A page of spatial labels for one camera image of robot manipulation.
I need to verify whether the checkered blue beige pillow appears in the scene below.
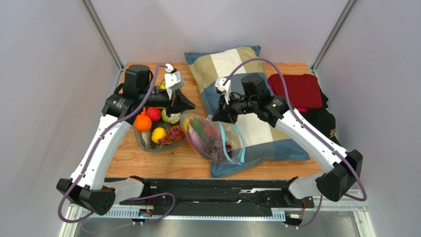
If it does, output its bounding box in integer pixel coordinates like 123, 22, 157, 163
184, 45, 310, 178

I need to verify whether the red folded cloth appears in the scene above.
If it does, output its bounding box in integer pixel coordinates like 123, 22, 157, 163
283, 74, 328, 109

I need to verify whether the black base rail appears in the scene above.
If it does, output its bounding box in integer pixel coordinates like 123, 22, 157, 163
120, 178, 315, 218

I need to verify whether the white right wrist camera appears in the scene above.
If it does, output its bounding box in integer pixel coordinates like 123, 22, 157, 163
213, 78, 231, 105

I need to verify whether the grey fruit bowl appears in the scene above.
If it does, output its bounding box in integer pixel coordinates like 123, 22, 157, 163
133, 119, 186, 153

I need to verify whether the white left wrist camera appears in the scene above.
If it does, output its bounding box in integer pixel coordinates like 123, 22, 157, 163
164, 64, 185, 99

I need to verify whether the small yellow lemon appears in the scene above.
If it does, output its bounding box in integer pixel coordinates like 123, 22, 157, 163
151, 127, 167, 144

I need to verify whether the clear zip top bag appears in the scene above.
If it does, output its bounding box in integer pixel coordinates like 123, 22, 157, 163
180, 114, 245, 165

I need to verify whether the black cap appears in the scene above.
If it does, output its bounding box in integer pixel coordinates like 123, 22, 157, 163
298, 108, 340, 145

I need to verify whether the orange fruit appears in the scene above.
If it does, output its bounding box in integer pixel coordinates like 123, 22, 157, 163
133, 107, 152, 132

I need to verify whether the green chili pepper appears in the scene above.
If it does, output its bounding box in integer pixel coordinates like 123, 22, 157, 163
191, 118, 211, 145

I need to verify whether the dark red grape bunch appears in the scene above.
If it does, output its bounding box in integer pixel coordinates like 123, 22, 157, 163
202, 136, 232, 163

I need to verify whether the purple grape bunch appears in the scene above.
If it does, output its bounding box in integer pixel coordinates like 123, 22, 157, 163
157, 125, 185, 146

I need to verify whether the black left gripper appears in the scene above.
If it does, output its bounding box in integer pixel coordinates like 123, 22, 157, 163
139, 88, 195, 119

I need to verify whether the green white cabbage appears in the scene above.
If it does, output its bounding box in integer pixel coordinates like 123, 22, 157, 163
161, 108, 181, 124

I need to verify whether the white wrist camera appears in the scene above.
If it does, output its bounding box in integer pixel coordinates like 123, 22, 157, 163
213, 78, 231, 105
164, 64, 185, 99

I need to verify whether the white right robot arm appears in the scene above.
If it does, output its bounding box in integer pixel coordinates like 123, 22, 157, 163
212, 73, 363, 202

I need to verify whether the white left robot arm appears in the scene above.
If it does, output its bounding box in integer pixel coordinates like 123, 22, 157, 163
56, 64, 195, 215

